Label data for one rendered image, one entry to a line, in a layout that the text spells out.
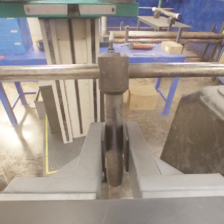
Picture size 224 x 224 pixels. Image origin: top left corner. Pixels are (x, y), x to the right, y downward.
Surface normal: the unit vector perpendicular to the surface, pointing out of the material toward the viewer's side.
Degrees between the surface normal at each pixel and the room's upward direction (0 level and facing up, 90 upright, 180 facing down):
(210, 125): 90
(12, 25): 90
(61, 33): 90
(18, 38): 90
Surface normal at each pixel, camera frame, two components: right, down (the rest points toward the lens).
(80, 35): 0.30, 0.59
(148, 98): 0.07, 0.61
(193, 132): -0.99, 0.06
